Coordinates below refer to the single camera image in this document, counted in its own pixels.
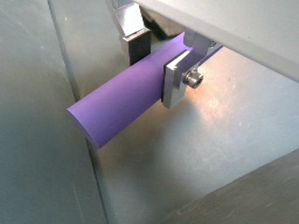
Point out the purple foam cylinder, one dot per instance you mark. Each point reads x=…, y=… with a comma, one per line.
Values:
x=105, y=111

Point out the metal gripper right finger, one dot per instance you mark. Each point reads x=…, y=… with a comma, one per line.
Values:
x=180, y=70

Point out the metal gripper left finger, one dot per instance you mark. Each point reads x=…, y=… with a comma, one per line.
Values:
x=135, y=35

